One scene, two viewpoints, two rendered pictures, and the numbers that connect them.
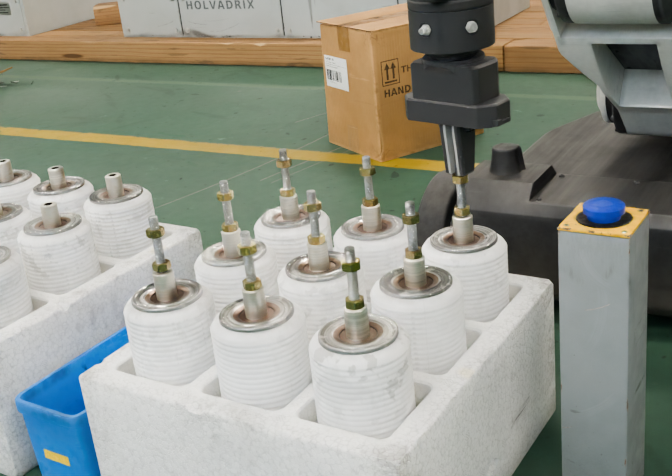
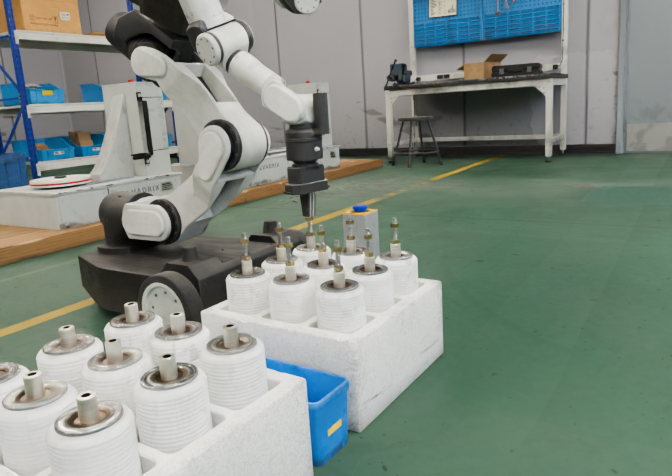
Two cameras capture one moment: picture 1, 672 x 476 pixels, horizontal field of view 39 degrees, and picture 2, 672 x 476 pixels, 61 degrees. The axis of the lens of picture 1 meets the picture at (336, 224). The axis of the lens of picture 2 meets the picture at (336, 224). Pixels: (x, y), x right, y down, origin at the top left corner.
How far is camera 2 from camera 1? 156 cm
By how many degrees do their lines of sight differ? 86
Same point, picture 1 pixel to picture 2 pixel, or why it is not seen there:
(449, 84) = (316, 173)
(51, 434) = (334, 409)
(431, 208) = (186, 287)
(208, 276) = (309, 286)
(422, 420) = not seen: hidden behind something
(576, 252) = (368, 221)
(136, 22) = not seen: outside the picture
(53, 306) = not seen: hidden behind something
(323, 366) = (412, 264)
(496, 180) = (202, 261)
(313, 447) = (426, 295)
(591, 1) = (248, 156)
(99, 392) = (364, 343)
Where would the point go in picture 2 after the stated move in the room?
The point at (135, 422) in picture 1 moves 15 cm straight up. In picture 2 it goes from (376, 346) to (373, 270)
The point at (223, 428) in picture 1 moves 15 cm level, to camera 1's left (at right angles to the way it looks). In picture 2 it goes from (405, 313) to (415, 343)
